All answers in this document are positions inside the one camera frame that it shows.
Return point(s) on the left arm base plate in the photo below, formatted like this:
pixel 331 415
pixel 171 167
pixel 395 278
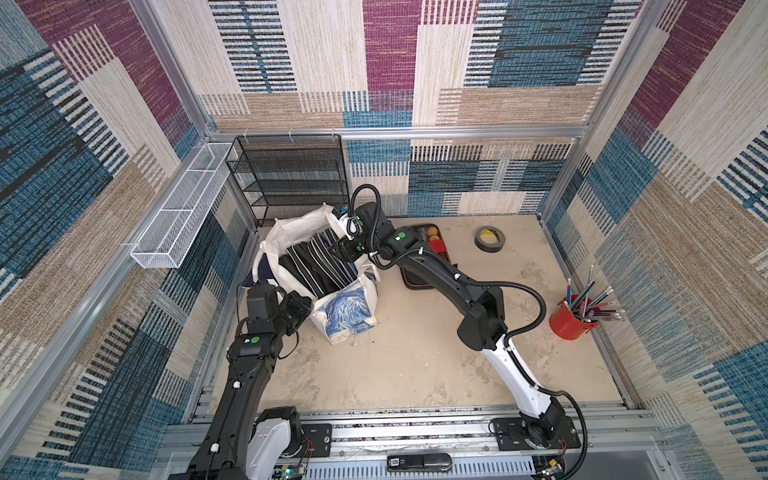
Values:
pixel 312 440

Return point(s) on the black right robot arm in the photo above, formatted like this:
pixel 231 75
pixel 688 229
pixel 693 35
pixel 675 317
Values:
pixel 483 327

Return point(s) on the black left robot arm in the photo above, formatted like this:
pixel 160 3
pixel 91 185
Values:
pixel 240 443

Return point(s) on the black tape roll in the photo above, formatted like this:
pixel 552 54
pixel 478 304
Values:
pixel 489 239

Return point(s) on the black handheld scanner device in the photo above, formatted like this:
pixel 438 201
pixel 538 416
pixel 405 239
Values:
pixel 419 463

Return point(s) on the black wire mesh shelf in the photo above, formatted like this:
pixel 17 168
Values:
pixel 285 176

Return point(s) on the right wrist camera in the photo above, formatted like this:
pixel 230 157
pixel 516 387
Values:
pixel 348 222

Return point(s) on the white canvas starry night bag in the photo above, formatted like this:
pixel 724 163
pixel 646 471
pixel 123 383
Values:
pixel 339 316

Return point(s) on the red pencil cup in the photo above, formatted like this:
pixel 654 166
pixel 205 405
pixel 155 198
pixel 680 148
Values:
pixel 566 325

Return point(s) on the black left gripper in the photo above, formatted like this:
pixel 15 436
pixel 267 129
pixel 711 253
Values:
pixel 295 300

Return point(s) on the white wire mesh basket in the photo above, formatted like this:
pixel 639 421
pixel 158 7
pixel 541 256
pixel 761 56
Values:
pixel 169 236

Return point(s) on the dark blue book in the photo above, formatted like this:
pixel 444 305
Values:
pixel 263 273

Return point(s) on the aluminium front rail frame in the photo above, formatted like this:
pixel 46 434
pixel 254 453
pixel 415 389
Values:
pixel 623 443

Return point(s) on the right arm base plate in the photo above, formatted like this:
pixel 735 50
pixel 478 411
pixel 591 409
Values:
pixel 522 433

